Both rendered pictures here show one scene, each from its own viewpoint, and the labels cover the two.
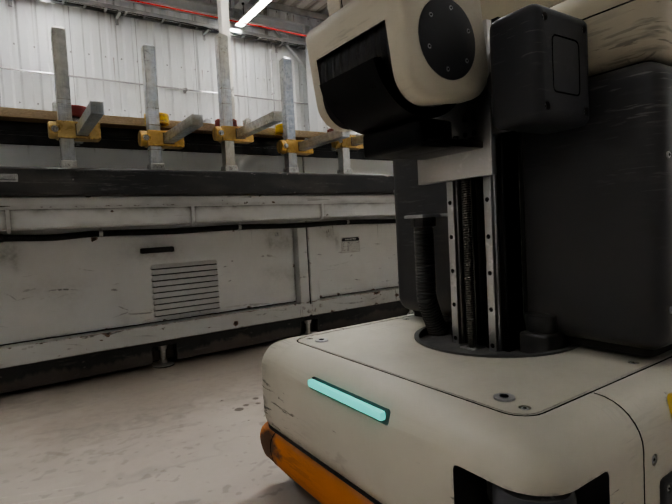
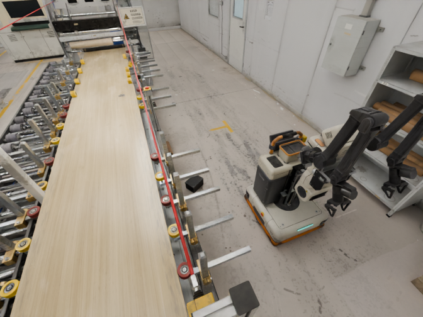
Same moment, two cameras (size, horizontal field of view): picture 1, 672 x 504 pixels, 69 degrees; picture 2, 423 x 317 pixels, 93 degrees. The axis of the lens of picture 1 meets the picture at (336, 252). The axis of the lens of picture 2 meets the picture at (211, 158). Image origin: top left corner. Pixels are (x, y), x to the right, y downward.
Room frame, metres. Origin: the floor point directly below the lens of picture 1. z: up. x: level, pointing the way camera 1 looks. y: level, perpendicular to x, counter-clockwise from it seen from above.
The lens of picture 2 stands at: (1.29, 1.13, 2.10)
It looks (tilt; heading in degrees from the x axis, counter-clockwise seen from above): 43 degrees down; 285
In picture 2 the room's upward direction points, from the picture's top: 2 degrees counter-clockwise
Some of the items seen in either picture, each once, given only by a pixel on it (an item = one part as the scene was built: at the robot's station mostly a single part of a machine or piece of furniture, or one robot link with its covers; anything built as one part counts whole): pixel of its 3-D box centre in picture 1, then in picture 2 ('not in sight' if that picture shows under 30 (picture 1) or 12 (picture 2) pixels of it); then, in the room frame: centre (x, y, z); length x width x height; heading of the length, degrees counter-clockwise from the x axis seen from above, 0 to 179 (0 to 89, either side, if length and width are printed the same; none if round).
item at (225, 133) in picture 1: (233, 134); (181, 202); (1.74, 0.34, 0.83); 0.14 x 0.06 x 0.05; 124
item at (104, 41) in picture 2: not in sight; (102, 42); (4.62, -2.94, 1.05); 1.43 x 0.12 x 0.12; 34
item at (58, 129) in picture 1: (74, 131); (203, 271); (1.46, 0.76, 0.81); 0.14 x 0.06 x 0.05; 124
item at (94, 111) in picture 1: (85, 126); (218, 261); (1.39, 0.69, 0.81); 0.43 x 0.03 x 0.04; 34
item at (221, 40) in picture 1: (225, 103); (180, 195); (1.73, 0.36, 0.94); 0.04 x 0.04 x 0.48; 34
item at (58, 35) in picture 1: (64, 110); (204, 271); (1.45, 0.78, 0.87); 0.04 x 0.04 x 0.48; 34
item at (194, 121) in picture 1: (175, 135); (204, 226); (1.53, 0.48, 0.80); 0.43 x 0.03 x 0.04; 34
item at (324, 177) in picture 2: not in sight; (332, 173); (0.69, -0.03, 0.99); 0.28 x 0.16 x 0.22; 34
